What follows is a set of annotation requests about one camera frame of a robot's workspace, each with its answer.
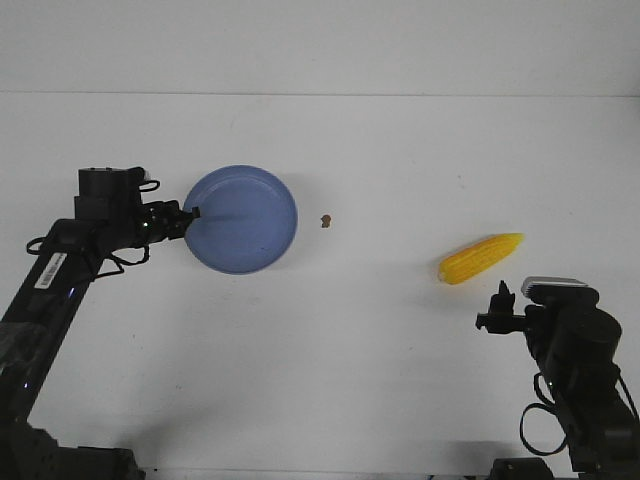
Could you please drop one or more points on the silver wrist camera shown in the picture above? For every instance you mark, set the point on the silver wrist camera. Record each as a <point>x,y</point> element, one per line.
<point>532,282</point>

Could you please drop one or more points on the blue round plate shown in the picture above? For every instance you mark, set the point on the blue round plate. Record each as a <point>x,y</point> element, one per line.
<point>248,219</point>

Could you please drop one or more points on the yellow corn cob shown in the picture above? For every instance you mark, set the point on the yellow corn cob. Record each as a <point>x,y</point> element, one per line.
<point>471,261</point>

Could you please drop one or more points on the small brown table stain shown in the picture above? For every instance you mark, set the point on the small brown table stain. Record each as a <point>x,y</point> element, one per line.
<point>326,221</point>

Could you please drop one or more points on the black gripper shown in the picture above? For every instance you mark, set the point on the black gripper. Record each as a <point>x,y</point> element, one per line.
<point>164,220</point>
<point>500,319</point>

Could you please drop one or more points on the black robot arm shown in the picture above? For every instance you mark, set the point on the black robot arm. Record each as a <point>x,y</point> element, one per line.
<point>109,215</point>
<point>573,343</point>

